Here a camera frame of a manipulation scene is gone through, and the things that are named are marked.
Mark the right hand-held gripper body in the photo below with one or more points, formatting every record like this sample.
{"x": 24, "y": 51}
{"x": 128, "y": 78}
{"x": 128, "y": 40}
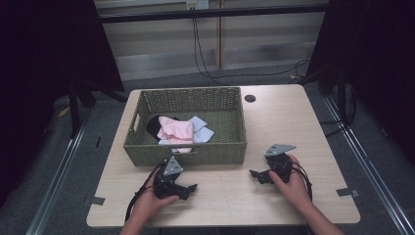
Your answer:
{"x": 279, "y": 160}

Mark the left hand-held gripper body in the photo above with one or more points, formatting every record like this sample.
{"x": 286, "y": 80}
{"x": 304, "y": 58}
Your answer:
{"x": 168, "y": 182}

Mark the pink sock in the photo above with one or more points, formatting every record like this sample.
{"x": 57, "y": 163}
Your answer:
{"x": 176, "y": 130}

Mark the light blue sock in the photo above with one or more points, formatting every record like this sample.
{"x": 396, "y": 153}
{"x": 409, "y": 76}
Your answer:
{"x": 202, "y": 130}

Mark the black sock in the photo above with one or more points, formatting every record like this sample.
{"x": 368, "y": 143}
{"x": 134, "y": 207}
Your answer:
{"x": 152, "y": 125}

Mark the green woven basket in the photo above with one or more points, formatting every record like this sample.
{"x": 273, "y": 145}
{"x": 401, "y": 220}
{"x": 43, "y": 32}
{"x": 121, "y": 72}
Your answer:
{"x": 215, "y": 107}

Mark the person's left hand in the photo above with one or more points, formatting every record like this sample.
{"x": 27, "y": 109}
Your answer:
{"x": 150, "y": 200}

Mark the person's right hand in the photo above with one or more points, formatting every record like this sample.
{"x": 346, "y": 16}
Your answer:
{"x": 292, "y": 186}

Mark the grey tape strip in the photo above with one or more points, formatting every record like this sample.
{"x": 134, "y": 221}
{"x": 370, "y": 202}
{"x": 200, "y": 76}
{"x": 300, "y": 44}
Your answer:
{"x": 96, "y": 200}
{"x": 347, "y": 192}

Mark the black metal stand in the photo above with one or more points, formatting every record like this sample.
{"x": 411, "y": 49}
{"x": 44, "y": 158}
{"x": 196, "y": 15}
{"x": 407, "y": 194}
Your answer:
{"x": 341, "y": 98}
{"x": 76, "y": 101}

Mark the dark curtain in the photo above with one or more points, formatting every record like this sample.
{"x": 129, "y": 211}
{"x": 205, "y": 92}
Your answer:
{"x": 375, "y": 58}
{"x": 42, "y": 65}

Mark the black horizontal bar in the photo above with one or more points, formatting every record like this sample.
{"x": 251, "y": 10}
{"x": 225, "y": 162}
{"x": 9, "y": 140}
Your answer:
{"x": 212, "y": 13}

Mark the metal floor rail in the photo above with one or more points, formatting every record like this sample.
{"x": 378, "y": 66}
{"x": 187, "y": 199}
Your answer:
{"x": 368, "y": 166}
{"x": 57, "y": 182}

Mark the white wall socket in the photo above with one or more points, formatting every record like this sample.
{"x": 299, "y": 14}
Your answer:
{"x": 197, "y": 4}

